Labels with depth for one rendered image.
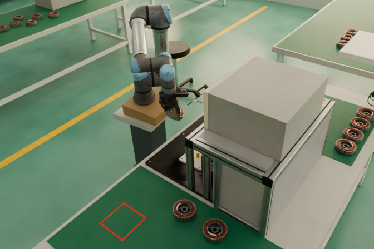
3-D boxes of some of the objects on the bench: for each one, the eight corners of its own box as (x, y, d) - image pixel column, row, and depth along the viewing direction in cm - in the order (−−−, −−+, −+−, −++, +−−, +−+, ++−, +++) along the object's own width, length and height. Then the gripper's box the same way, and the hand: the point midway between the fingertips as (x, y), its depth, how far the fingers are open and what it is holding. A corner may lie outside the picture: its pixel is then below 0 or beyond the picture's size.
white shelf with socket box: (324, 114, 233) (339, 51, 207) (344, 89, 256) (359, 30, 230) (381, 134, 215) (405, 67, 188) (397, 105, 238) (420, 43, 211)
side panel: (213, 208, 174) (213, 159, 156) (216, 204, 176) (217, 155, 157) (264, 238, 159) (271, 188, 141) (267, 233, 161) (275, 184, 143)
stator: (208, 219, 168) (208, 214, 166) (230, 228, 164) (231, 223, 162) (198, 238, 160) (198, 233, 158) (221, 247, 156) (221, 242, 154)
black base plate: (145, 164, 201) (144, 162, 199) (211, 111, 241) (211, 108, 239) (213, 204, 176) (213, 201, 175) (274, 137, 216) (274, 134, 215)
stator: (199, 207, 175) (198, 202, 172) (191, 225, 166) (191, 220, 164) (178, 201, 178) (177, 196, 176) (169, 218, 170) (168, 213, 167)
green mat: (210, 108, 243) (210, 108, 243) (255, 72, 281) (255, 72, 281) (351, 166, 194) (351, 166, 193) (382, 113, 232) (382, 113, 232)
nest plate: (178, 160, 199) (178, 158, 199) (195, 145, 209) (195, 144, 208) (200, 171, 192) (200, 169, 191) (216, 156, 201) (216, 154, 200)
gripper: (152, 83, 191) (156, 106, 206) (168, 105, 180) (171, 128, 196) (166, 76, 193) (169, 101, 209) (183, 98, 183) (184, 122, 198)
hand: (174, 112), depth 203 cm, fingers closed on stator, 13 cm apart
